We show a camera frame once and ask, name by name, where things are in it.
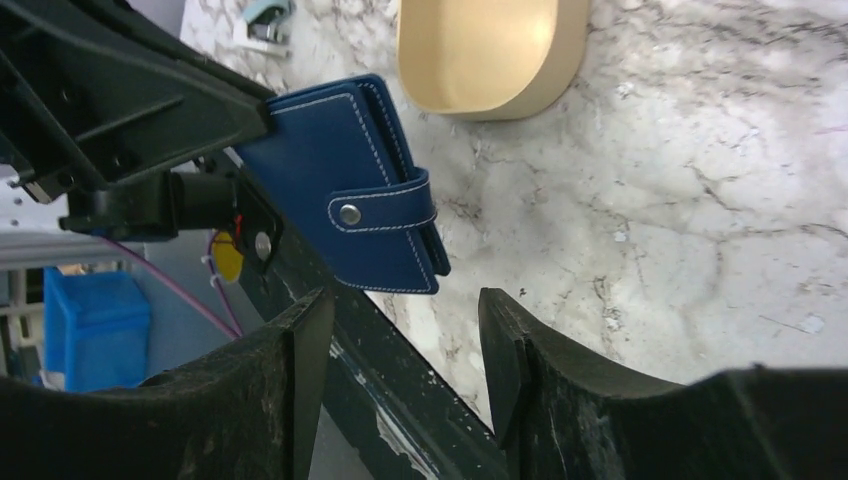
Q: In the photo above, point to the tan oval tray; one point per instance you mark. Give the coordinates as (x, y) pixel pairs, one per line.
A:
(489, 60)

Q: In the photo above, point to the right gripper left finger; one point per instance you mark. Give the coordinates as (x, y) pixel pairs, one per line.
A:
(247, 410)

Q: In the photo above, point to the blue leather card holder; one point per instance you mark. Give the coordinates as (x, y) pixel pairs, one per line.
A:
(337, 164)

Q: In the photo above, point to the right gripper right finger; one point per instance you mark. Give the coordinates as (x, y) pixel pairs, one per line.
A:
(562, 411)

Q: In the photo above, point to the blue plastic bin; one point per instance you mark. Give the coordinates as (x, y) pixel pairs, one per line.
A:
(96, 329)

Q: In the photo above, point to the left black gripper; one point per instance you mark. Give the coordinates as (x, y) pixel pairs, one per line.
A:
(94, 95)

